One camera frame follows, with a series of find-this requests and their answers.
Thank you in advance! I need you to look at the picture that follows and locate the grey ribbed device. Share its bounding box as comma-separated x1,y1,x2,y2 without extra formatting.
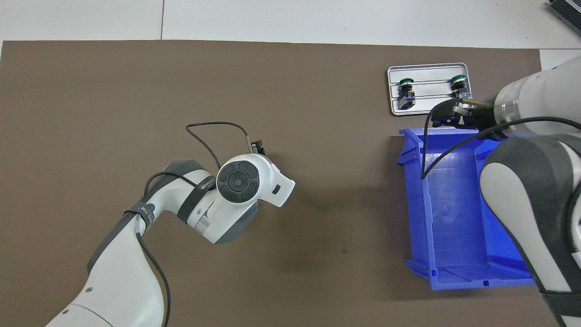
547,0,581,23

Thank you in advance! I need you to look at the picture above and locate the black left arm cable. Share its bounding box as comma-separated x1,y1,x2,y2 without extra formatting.
135,121,251,327

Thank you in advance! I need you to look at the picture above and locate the blue plastic storage bin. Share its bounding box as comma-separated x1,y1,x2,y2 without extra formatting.
396,127,538,291

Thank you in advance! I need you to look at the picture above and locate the brown table mat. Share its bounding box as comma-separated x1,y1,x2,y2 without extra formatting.
0,40,561,327

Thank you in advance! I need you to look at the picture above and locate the silver metal tray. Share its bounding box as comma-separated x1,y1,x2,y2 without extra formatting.
387,63,474,116

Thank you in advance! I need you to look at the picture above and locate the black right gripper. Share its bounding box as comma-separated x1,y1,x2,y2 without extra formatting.
431,95,500,132

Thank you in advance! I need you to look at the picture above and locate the green push button switch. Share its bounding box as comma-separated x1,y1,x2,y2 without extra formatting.
398,78,417,111
451,74,473,99

